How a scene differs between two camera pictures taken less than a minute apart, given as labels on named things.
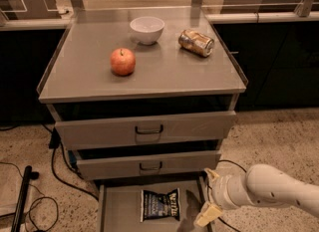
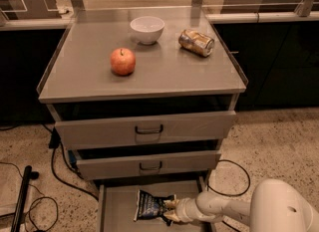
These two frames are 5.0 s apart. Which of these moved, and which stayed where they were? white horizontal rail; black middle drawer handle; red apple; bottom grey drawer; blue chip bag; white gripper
Moved: blue chip bag; white gripper
Stayed: black middle drawer handle; bottom grey drawer; red apple; white horizontal rail
